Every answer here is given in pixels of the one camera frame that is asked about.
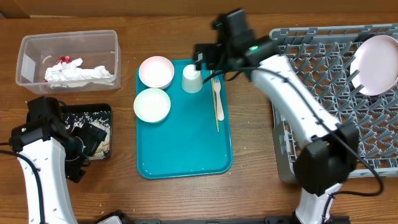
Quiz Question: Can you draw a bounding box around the black waste tray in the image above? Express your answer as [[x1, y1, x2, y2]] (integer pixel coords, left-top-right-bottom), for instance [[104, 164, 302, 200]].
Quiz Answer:
[[60, 103, 112, 161]]

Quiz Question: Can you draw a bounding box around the spilled rice pile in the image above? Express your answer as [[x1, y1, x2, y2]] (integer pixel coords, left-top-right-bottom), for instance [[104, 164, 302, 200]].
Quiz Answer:
[[63, 110, 112, 160]]

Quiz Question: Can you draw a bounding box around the white upturned cup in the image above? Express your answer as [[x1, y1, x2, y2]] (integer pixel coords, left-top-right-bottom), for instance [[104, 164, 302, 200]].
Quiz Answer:
[[182, 64, 203, 93]]

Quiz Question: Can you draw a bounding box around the white bowl with rice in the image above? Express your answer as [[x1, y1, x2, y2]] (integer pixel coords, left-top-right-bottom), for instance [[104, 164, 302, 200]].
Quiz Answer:
[[133, 88, 171, 123]]

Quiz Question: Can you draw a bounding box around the grey dishwasher rack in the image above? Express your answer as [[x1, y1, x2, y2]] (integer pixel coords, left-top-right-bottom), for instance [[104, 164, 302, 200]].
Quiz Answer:
[[269, 24, 397, 177]]

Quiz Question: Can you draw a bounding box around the white round plate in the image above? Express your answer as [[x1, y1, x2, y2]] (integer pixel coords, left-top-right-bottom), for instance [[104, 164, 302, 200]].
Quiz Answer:
[[349, 35, 397, 96]]

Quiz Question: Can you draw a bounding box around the teal serving tray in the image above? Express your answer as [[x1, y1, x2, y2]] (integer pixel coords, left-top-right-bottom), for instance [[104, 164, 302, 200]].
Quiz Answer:
[[136, 59, 233, 179]]

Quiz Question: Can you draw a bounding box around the clear plastic bin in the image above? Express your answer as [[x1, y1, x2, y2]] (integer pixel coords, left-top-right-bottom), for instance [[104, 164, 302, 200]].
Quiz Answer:
[[16, 30, 121, 95]]

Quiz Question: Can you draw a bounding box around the cardboard backdrop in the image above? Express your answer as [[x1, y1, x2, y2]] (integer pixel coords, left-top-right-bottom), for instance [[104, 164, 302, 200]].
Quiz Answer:
[[1, 0, 397, 18]]

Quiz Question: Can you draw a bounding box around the white napkin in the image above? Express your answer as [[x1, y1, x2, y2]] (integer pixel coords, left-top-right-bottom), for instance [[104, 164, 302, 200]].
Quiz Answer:
[[50, 58, 116, 88]]

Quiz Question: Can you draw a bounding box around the white plastic fork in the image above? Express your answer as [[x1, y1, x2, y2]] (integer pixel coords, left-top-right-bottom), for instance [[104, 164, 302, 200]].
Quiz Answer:
[[213, 78, 224, 121]]

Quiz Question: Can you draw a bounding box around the peanuts pile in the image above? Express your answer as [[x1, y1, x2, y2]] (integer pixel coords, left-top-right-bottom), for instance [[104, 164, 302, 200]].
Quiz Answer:
[[95, 141, 109, 154]]

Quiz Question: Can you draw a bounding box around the red snack wrapper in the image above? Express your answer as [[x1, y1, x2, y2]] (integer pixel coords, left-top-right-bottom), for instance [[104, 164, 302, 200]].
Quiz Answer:
[[44, 56, 72, 82]]

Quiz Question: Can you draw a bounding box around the wooden chopstick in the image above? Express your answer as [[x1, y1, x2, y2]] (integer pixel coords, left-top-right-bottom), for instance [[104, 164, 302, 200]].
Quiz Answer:
[[210, 78, 220, 132]]

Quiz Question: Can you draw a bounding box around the white bowl with peanuts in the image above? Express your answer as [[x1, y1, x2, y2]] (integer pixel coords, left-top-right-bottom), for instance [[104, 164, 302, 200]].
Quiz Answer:
[[139, 56, 175, 89]]

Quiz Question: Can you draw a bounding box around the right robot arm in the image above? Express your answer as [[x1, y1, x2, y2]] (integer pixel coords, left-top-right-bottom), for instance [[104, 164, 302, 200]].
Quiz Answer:
[[193, 36, 359, 223]]

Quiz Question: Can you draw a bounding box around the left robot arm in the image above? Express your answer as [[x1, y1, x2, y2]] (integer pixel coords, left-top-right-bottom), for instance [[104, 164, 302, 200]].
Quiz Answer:
[[9, 96, 106, 223]]

